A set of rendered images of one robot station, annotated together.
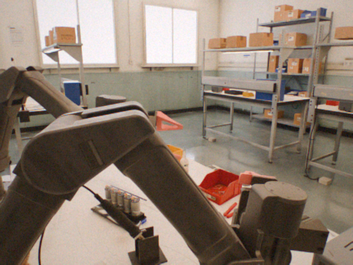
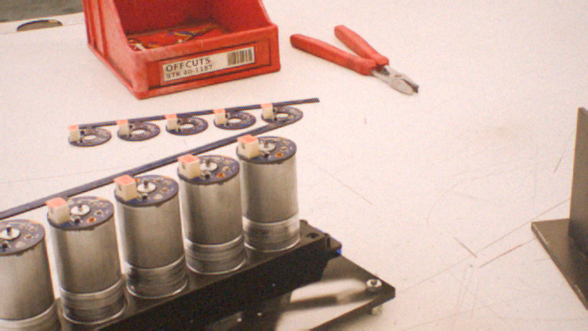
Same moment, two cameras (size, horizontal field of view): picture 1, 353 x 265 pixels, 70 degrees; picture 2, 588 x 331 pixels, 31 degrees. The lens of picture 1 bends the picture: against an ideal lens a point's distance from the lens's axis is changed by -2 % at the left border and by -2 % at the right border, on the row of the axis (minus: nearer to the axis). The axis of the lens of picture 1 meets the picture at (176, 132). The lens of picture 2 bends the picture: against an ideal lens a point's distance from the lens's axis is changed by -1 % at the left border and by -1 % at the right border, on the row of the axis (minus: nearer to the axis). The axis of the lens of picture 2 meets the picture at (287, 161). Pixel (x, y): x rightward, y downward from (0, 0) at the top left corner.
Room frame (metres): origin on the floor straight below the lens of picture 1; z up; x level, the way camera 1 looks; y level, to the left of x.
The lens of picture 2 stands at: (0.49, 0.49, 0.99)
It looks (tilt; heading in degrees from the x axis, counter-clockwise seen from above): 25 degrees down; 288
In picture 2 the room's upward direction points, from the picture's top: 3 degrees counter-clockwise
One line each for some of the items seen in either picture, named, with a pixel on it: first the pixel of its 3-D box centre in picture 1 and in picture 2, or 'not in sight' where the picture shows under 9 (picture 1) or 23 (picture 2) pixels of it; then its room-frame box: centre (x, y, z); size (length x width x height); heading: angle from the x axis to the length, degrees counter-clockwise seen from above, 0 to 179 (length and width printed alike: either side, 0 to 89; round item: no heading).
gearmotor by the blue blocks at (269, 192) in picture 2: (135, 207); (269, 201); (0.62, 0.11, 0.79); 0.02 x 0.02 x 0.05
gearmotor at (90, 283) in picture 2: (115, 198); (88, 268); (0.67, 0.18, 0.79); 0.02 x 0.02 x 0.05
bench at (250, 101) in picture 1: (250, 93); not in sight; (3.61, -1.05, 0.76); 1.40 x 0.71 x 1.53; 33
